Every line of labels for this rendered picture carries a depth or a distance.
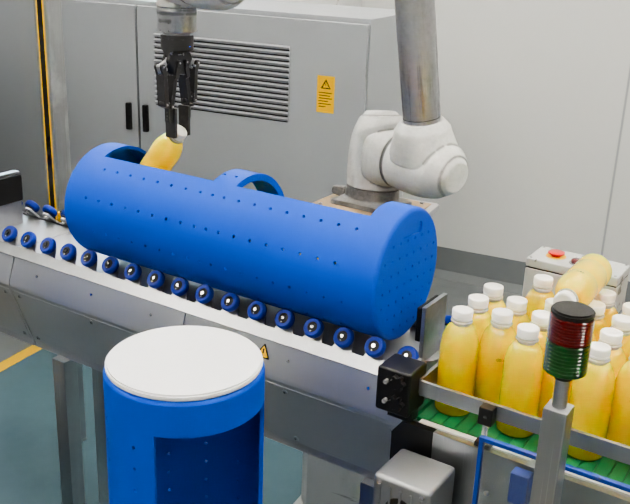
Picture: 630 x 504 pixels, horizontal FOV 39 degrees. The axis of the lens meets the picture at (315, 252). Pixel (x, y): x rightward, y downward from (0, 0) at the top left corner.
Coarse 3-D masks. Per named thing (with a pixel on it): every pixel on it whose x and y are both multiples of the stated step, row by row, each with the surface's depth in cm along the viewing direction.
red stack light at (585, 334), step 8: (552, 320) 128; (560, 320) 127; (592, 320) 127; (552, 328) 128; (560, 328) 127; (568, 328) 126; (576, 328) 126; (584, 328) 126; (592, 328) 127; (552, 336) 128; (560, 336) 127; (568, 336) 127; (576, 336) 127; (584, 336) 127; (592, 336) 128; (560, 344) 128; (568, 344) 127; (576, 344) 127; (584, 344) 127
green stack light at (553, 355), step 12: (552, 348) 129; (564, 348) 127; (588, 348) 128; (552, 360) 129; (564, 360) 128; (576, 360) 128; (588, 360) 130; (552, 372) 130; (564, 372) 128; (576, 372) 128
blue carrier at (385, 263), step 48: (96, 192) 212; (144, 192) 205; (192, 192) 199; (240, 192) 194; (96, 240) 216; (144, 240) 205; (192, 240) 197; (240, 240) 190; (288, 240) 184; (336, 240) 178; (384, 240) 174; (432, 240) 192; (240, 288) 196; (288, 288) 186; (336, 288) 178; (384, 288) 177; (384, 336) 182
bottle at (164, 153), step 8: (160, 136) 211; (152, 144) 212; (160, 144) 210; (168, 144) 209; (176, 144) 210; (152, 152) 212; (160, 152) 210; (168, 152) 210; (176, 152) 211; (144, 160) 214; (152, 160) 212; (160, 160) 211; (168, 160) 211; (176, 160) 213; (160, 168) 213; (168, 168) 214
